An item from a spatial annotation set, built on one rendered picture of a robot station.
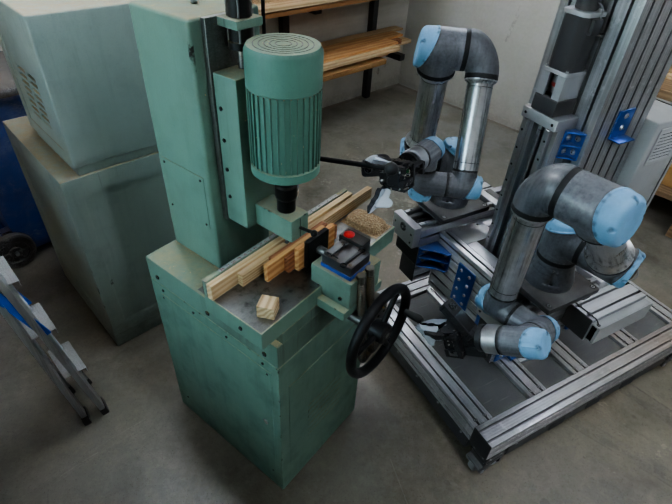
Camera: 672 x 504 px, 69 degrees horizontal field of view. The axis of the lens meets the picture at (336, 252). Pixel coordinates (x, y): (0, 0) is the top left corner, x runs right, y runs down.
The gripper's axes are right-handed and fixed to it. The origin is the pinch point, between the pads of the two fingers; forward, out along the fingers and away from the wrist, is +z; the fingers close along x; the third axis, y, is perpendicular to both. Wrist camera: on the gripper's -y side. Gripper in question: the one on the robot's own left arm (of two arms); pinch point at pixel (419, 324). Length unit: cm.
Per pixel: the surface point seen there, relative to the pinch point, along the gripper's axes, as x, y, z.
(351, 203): 18.6, -32.4, 26.5
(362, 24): 288, -102, 201
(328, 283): -15.5, -22.8, 11.6
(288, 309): -27.9, -22.4, 15.4
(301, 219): -10.7, -40.0, 17.5
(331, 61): 204, -81, 176
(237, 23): -15, -89, 7
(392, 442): 8, 66, 42
